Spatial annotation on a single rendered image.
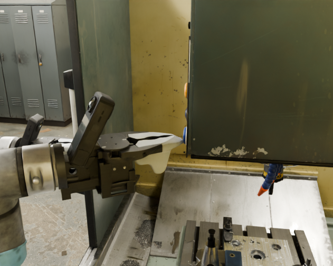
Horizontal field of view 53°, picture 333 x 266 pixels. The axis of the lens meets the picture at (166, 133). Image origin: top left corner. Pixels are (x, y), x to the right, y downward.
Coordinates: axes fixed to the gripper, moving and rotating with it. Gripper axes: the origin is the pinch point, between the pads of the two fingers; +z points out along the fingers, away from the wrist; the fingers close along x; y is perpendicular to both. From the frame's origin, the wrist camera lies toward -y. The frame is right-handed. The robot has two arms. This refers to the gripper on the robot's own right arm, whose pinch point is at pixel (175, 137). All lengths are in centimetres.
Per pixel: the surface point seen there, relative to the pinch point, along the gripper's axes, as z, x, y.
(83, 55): -4, -76, -5
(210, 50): 3.6, 4.6, -15.0
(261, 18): 9.6, 8.0, -19.5
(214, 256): 10.6, -2.2, 30.4
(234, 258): 17.4, -4.5, 34.7
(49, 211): -25, -242, 157
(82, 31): -4, -76, -13
